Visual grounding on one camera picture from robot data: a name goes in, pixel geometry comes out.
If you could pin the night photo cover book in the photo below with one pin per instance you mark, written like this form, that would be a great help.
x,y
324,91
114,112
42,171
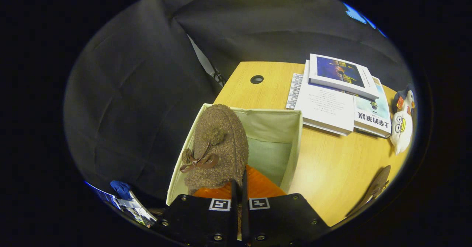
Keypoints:
x,y
341,73

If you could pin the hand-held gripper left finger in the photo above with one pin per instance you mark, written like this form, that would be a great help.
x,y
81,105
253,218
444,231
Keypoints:
x,y
199,219

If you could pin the grey penguin plush toy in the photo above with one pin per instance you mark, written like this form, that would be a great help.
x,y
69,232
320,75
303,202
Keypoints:
x,y
403,97

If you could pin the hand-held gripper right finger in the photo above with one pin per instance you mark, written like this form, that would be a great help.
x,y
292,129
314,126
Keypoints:
x,y
284,219

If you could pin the blue cloth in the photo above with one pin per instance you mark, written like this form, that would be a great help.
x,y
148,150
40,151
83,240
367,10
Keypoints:
x,y
121,190

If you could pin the white duck plush toy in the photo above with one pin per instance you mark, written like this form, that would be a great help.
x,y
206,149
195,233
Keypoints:
x,y
402,129

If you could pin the brown fuzzy shoe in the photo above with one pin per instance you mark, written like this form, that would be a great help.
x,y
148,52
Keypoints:
x,y
221,147
374,190

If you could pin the lit computer screen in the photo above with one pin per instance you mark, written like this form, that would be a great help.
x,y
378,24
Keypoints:
x,y
99,193

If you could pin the white text cover book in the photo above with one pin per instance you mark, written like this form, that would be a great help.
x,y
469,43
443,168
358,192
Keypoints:
x,y
324,108

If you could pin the white papers pile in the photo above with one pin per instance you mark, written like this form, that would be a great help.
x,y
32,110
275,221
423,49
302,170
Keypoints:
x,y
138,210

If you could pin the beige fabric storage box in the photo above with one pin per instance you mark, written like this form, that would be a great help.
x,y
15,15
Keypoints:
x,y
274,140

